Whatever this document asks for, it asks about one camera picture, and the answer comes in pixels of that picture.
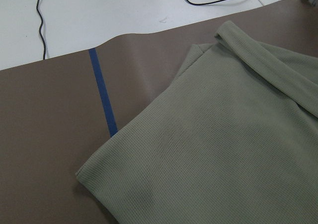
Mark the black cable on white table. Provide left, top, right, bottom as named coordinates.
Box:
left=35, top=0, right=47, bottom=60

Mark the olive green long-sleeve shirt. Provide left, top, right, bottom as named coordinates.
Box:
left=77, top=21, right=318, bottom=224

